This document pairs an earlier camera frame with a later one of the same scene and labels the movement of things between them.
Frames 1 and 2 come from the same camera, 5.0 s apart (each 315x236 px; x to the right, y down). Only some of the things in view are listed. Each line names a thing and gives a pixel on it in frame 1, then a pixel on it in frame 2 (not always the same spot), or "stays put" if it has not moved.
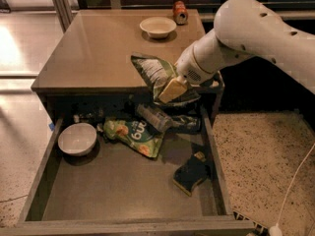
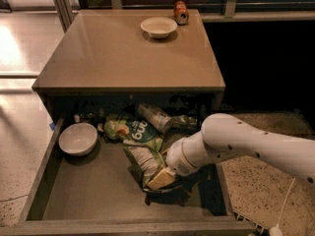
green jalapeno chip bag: [157, 73] to [149, 158]
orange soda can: [180, 12] stays put
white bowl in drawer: [77, 139] stays put
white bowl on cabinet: [158, 27] stays put
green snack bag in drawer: [137, 134] stays put
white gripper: [191, 67] to [177, 158]
